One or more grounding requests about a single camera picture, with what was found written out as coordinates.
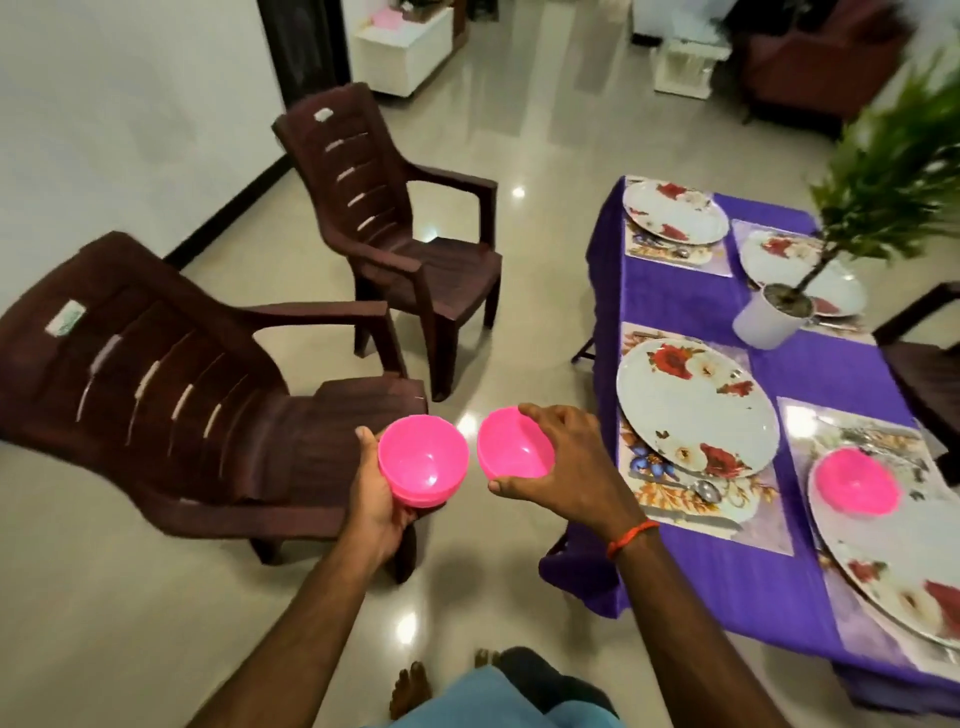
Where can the person's right forearm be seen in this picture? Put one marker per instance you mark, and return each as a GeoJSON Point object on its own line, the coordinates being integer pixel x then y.
{"type": "Point", "coordinates": [698, 638]}

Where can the pink plastic bowl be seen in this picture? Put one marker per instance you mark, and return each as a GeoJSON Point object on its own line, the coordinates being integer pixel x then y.
{"type": "Point", "coordinates": [510, 443]}
{"type": "Point", "coordinates": [855, 483]}

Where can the white floral plate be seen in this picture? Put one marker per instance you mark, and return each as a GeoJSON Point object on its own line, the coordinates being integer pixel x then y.
{"type": "Point", "coordinates": [698, 405]}
{"type": "Point", "coordinates": [780, 270]}
{"type": "Point", "coordinates": [675, 210]}
{"type": "Point", "coordinates": [900, 570]}

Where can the person's left hand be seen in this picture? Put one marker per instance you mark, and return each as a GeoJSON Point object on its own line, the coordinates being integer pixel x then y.
{"type": "Point", "coordinates": [375, 518]}

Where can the person's dark trousers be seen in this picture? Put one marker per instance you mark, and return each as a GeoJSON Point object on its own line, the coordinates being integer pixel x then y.
{"type": "Point", "coordinates": [555, 672]}

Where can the white low cabinet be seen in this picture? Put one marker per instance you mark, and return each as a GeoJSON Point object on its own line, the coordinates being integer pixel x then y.
{"type": "Point", "coordinates": [405, 53]}

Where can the person's left foot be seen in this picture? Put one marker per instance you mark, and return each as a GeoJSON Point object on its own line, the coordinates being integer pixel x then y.
{"type": "Point", "coordinates": [410, 690]}

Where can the steel spoon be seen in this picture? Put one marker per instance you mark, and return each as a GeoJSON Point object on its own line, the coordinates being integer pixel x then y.
{"type": "Point", "coordinates": [668, 249]}
{"type": "Point", "coordinates": [705, 489]}

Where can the steel table knife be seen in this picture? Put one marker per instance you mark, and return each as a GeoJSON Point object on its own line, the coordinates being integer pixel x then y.
{"type": "Point", "coordinates": [690, 516]}

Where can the green plant in white pot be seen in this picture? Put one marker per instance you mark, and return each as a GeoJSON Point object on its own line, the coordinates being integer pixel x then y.
{"type": "Point", "coordinates": [768, 323]}

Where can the brown armchair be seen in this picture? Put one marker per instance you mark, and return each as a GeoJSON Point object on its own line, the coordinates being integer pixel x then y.
{"type": "Point", "coordinates": [825, 68]}

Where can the person's teal t-shirt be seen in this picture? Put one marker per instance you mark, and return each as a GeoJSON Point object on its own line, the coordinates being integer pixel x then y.
{"type": "Point", "coordinates": [465, 702]}

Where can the red wrist thread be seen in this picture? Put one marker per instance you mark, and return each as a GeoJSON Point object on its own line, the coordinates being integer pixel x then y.
{"type": "Point", "coordinates": [632, 536]}

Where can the purple tablecloth table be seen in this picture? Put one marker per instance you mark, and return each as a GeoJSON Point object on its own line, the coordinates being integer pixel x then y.
{"type": "Point", "coordinates": [705, 578]}

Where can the white small table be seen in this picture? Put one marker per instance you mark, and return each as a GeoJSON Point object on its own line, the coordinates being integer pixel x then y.
{"type": "Point", "coordinates": [690, 60]}

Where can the person's foot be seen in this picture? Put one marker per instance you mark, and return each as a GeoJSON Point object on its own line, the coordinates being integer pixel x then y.
{"type": "Point", "coordinates": [410, 690]}
{"type": "Point", "coordinates": [483, 657]}

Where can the person's right hand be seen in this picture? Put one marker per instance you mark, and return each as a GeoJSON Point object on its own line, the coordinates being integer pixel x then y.
{"type": "Point", "coordinates": [578, 473]}

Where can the person's left forearm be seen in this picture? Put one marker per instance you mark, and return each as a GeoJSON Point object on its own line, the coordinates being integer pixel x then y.
{"type": "Point", "coordinates": [300, 645]}

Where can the person's right foot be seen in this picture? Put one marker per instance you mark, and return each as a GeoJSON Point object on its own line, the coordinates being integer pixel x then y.
{"type": "Point", "coordinates": [483, 657]}

